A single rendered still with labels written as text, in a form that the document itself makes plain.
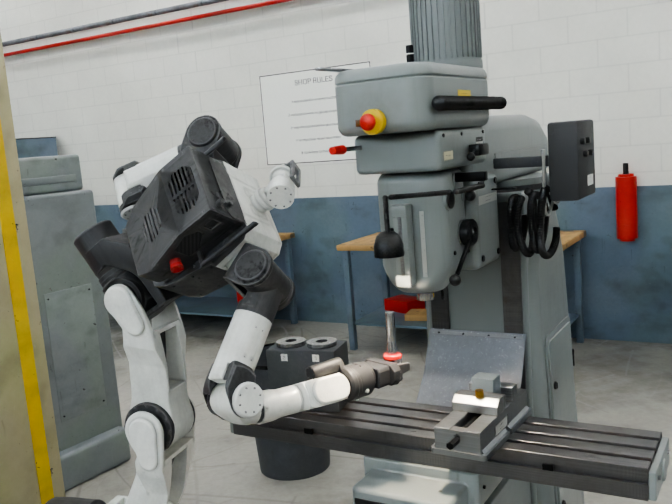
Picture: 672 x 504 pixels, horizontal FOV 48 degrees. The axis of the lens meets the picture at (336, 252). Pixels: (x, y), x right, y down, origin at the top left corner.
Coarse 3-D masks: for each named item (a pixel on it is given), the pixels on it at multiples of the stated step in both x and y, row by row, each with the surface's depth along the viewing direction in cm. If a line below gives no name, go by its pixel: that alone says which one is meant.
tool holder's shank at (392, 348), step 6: (390, 312) 197; (390, 318) 197; (390, 324) 197; (390, 330) 197; (390, 336) 197; (390, 342) 198; (396, 342) 198; (390, 348) 198; (396, 348) 198; (390, 354) 198
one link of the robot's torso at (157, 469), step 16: (144, 416) 197; (128, 432) 200; (144, 432) 197; (160, 432) 196; (192, 432) 214; (144, 448) 198; (160, 448) 197; (176, 448) 207; (192, 448) 214; (144, 464) 199; (160, 464) 198; (176, 464) 212; (144, 480) 202; (160, 480) 201; (176, 480) 213; (128, 496) 208; (144, 496) 206; (160, 496) 204; (176, 496) 214
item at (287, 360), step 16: (272, 352) 227; (288, 352) 226; (304, 352) 224; (320, 352) 222; (336, 352) 222; (272, 368) 228; (288, 368) 226; (304, 368) 225; (272, 384) 229; (288, 384) 227
